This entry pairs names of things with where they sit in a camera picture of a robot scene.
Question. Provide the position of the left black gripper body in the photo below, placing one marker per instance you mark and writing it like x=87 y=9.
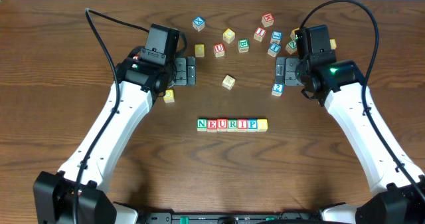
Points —
x=185 y=71

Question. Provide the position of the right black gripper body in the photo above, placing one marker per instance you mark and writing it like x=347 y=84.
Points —
x=286 y=71

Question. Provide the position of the green N block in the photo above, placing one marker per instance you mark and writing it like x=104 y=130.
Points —
x=202 y=125

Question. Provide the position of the red E block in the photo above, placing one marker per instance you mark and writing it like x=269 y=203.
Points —
x=212 y=125

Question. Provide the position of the yellow S block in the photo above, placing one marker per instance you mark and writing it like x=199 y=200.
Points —
x=262 y=125

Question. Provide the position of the blue P block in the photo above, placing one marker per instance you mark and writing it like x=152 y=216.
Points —
x=252 y=125

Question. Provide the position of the red u block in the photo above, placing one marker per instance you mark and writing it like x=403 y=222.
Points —
x=222 y=125
x=219 y=50

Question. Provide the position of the red i block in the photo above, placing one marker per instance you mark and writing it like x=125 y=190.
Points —
x=242 y=125
x=259 y=34

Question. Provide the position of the green R block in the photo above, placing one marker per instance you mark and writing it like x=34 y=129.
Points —
x=232 y=125

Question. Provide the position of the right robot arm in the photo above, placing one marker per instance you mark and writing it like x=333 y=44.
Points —
x=396 y=183

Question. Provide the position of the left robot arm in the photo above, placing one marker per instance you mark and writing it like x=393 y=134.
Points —
x=77 y=192

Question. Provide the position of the blue T block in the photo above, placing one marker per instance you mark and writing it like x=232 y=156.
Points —
x=274 y=49

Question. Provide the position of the yellow block centre left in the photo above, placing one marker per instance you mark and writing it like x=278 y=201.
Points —
x=199 y=50

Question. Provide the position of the green Z block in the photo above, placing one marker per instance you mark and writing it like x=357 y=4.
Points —
x=291 y=47

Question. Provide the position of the yellow B block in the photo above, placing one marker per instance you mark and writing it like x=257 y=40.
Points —
x=333 y=44

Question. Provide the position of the blue 2 block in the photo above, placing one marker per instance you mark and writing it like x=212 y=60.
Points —
x=277 y=89

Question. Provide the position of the blue L block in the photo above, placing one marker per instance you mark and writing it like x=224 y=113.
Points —
x=276 y=37

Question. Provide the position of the yellow block top right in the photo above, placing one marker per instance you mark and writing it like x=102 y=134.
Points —
x=293 y=34

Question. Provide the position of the blue X block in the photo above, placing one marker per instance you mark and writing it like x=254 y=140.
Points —
x=198 y=23

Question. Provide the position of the green B block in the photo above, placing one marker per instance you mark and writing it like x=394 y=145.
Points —
x=243 y=45

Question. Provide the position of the yellow block near left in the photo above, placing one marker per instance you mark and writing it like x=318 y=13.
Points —
x=169 y=96

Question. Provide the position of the plain K block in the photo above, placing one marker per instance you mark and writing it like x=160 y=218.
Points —
x=228 y=82

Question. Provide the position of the red H block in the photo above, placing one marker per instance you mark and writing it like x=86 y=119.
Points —
x=268 y=20

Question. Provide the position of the yellow block top centre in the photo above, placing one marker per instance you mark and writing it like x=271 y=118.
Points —
x=229 y=36

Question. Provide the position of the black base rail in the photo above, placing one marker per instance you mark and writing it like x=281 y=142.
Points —
x=224 y=218

